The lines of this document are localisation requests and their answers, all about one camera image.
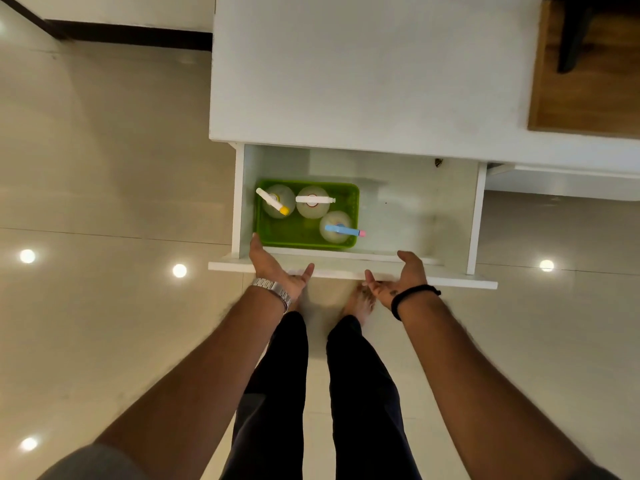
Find person's left hand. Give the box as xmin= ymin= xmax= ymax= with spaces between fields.
xmin=249 ymin=233 xmax=315 ymax=301

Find person's right hand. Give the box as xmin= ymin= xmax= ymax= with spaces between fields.
xmin=363 ymin=250 xmax=431 ymax=310

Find white drawer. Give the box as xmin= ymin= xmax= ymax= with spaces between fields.
xmin=208 ymin=142 xmax=499 ymax=291

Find person's left forearm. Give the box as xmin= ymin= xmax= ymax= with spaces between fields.
xmin=94 ymin=290 xmax=288 ymax=480

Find person's right forearm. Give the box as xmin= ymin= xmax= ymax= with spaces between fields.
xmin=398 ymin=291 xmax=596 ymax=480

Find person's right foot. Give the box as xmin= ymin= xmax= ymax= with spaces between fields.
xmin=341 ymin=284 xmax=377 ymax=326

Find silver metal wristwatch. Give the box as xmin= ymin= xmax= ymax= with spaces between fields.
xmin=251 ymin=277 xmax=293 ymax=314

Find black wristband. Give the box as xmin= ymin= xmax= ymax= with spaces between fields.
xmin=390 ymin=284 xmax=443 ymax=322

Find green plastic basket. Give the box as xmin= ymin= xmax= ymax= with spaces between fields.
xmin=252 ymin=180 xmax=361 ymax=251

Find spray bottle with blue nozzle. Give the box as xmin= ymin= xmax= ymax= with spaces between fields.
xmin=318 ymin=210 xmax=367 ymax=245

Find spray bottle with white nozzle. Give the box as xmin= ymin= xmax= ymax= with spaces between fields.
xmin=294 ymin=185 xmax=337 ymax=220

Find spray bottle with yellow-tipped nozzle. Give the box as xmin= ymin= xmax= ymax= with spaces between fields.
xmin=255 ymin=183 xmax=297 ymax=220

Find black trousers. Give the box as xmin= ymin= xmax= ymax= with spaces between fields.
xmin=220 ymin=311 xmax=424 ymax=480

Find white cabinet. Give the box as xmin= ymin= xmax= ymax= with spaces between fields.
xmin=208 ymin=0 xmax=640 ymax=202

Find dark skirting board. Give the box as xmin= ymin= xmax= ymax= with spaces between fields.
xmin=0 ymin=0 xmax=214 ymax=52

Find black furniture leg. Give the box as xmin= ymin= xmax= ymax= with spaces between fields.
xmin=556 ymin=0 xmax=594 ymax=74

